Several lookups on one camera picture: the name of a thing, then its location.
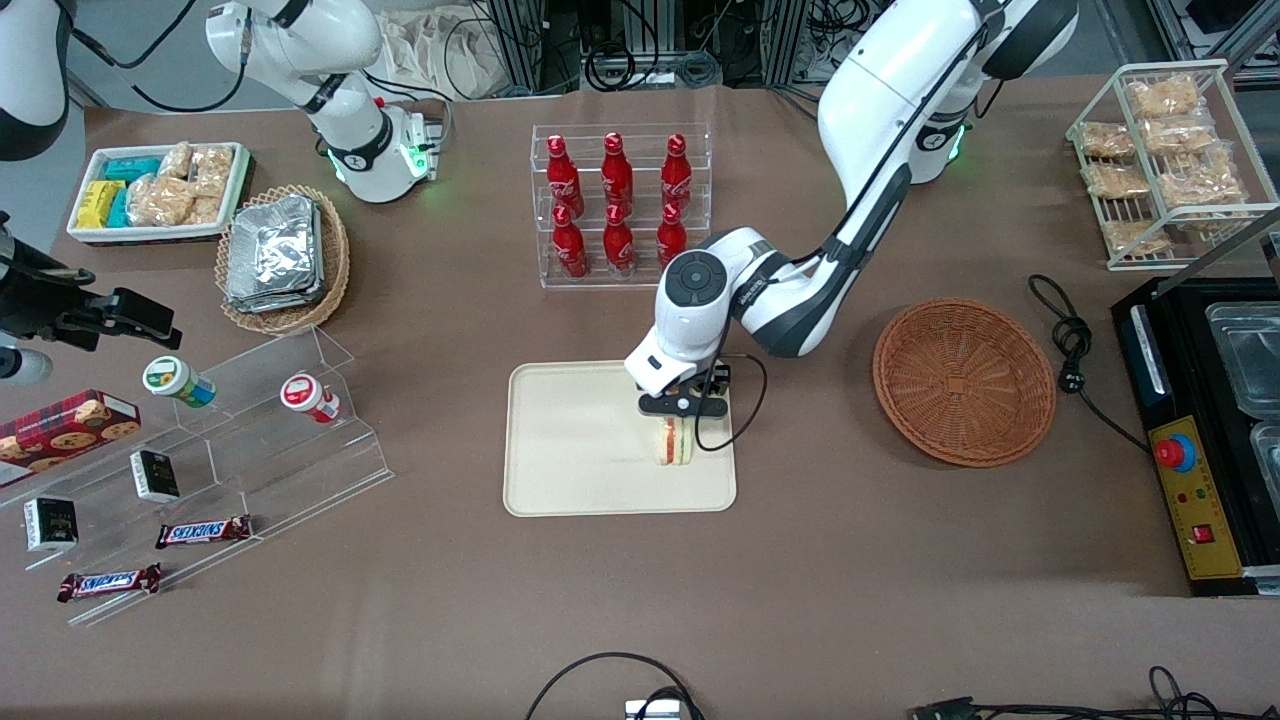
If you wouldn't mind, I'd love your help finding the black tea box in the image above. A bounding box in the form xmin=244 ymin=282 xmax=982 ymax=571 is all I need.
xmin=24 ymin=497 xmax=79 ymax=553
xmin=130 ymin=450 xmax=181 ymax=504

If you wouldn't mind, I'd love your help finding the black cable with connector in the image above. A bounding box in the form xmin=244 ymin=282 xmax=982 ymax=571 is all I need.
xmin=908 ymin=665 xmax=1280 ymax=720

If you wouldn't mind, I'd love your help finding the silver foil wrapped pack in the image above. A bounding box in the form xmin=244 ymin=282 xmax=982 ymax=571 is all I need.
xmin=228 ymin=195 xmax=323 ymax=301
xmin=226 ymin=285 xmax=326 ymax=314

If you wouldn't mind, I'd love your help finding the brown wicker basket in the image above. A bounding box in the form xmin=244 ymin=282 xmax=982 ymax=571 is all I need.
xmin=872 ymin=298 xmax=1058 ymax=469

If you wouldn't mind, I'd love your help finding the clear plastic container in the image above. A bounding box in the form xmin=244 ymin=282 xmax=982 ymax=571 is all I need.
xmin=1205 ymin=300 xmax=1280 ymax=418
xmin=1248 ymin=420 xmax=1280 ymax=493

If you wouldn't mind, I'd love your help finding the yellow snack packet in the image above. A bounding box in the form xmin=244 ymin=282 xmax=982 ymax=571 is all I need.
xmin=77 ymin=180 xmax=127 ymax=230

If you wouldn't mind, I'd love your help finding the light wicker basket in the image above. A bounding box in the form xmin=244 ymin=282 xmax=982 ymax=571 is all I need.
xmin=215 ymin=185 xmax=351 ymax=336

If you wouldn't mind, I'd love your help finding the white snack bin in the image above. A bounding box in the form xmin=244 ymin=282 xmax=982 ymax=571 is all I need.
xmin=66 ymin=142 xmax=253 ymax=247

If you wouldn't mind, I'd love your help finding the aluminium frame post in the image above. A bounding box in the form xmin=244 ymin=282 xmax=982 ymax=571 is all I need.
xmin=770 ymin=0 xmax=813 ymax=86
xmin=487 ymin=0 xmax=581 ymax=96

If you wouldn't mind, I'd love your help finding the triangular sandwich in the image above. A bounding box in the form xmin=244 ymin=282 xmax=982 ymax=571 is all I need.
xmin=653 ymin=416 xmax=694 ymax=468

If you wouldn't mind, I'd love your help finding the white cloth bag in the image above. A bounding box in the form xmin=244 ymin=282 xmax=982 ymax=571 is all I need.
xmin=380 ymin=8 xmax=526 ymax=101

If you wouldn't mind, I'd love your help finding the black looped cable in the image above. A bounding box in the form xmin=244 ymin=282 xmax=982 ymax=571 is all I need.
xmin=524 ymin=652 xmax=707 ymax=720

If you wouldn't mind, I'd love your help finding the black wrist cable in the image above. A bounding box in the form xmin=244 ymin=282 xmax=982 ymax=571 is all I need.
xmin=695 ymin=353 xmax=768 ymax=453

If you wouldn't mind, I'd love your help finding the Snickers chocolate bar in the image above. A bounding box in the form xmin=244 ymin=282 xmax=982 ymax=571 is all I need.
xmin=155 ymin=515 xmax=253 ymax=550
xmin=57 ymin=563 xmax=163 ymax=603

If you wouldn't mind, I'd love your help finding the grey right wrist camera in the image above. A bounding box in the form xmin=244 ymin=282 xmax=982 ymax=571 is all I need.
xmin=0 ymin=348 xmax=52 ymax=388

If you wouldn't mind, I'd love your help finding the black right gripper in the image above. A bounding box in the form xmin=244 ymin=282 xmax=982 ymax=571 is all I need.
xmin=0 ymin=238 xmax=183 ymax=351

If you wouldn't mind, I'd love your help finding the green sunflower lid jar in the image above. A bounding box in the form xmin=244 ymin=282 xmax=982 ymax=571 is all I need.
xmin=142 ymin=356 xmax=217 ymax=409

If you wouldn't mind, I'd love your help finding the red emergency stop button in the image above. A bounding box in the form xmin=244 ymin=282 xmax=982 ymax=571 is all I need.
xmin=1153 ymin=433 xmax=1198 ymax=474

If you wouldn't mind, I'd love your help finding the grey metal bar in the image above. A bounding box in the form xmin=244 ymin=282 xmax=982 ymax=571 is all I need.
xmin=1160 ymin=205 xmax=1280 ymax=298

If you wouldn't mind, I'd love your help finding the white wire rack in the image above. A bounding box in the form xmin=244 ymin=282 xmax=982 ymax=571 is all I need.
xmin=1065 ymin=60 xmax=1280 ymax=273

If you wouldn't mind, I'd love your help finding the clear fried snack bag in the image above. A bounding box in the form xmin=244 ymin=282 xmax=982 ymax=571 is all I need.
xmin=1155 ymin=150 xmax=1247 ymax=207
xmin=1125 ymin=75 xmax=1201 ymax=120
xmin=1100 ymin=220 xmax=1172 ymax=257

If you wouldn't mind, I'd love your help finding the clear acrylic stepped shelf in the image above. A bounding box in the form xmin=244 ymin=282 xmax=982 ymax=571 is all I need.
xmin=0 ymin=325 xmax=394 ymax=627

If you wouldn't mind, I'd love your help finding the black heating machine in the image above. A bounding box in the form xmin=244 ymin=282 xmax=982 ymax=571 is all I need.
xmin=1110 ymin=275 xmax=1280 ymax=598

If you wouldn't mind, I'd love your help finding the clear acrylic bottle rack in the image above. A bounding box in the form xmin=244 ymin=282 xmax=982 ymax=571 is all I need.
xmin=530 ymin=123 xmax=713 ymax=291

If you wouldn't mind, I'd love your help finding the red lid jar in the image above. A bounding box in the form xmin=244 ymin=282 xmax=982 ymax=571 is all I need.
xmin=280 ymin=373 xmax=342 ymax=425

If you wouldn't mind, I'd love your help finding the red cola bottle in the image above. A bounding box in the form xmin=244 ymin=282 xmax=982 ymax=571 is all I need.
xmin=660 ymin=134 xmax=694 ymax=211
xmin=545 ymin=135 xmax=586 ymax=216
xmin=600 ymin=132 xmax=636 ymax=211
xmin=552 ymin=205 xmax=589 ymax=279
xmin=602 ymin=203 xmax=637 ymax=278
xmin=656 ymin=203 xmax=689 ymax=263

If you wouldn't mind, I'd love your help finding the red tartan cookie box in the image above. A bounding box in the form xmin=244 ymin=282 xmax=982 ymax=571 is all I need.
xmin=0 ymin=390 xmax=142 ymax=489

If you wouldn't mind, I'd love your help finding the black power cable with plug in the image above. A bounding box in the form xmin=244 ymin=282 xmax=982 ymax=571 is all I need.
xmin=1028 ymin=274 xmax=1151 ymax=453

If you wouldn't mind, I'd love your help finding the beige plastic tray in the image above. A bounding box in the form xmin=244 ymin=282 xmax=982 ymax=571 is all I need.
xmin=503 ymin=357 xmax=738 ymax=518

